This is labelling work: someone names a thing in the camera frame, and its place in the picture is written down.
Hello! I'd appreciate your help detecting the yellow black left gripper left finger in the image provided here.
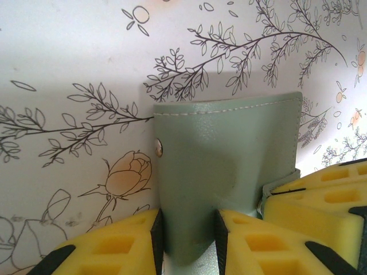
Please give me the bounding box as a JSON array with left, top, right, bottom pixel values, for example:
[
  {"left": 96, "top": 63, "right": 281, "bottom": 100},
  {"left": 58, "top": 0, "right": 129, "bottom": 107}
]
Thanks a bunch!
[{"left": 31, "top": 208, "right": 165, "bottom": 275}]

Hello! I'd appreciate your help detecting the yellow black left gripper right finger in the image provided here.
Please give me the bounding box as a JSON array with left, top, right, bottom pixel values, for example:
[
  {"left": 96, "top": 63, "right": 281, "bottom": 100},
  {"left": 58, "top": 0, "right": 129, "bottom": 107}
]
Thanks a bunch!
[{"left": 214, "top": 209, "right": 359, "bottom": 275}]

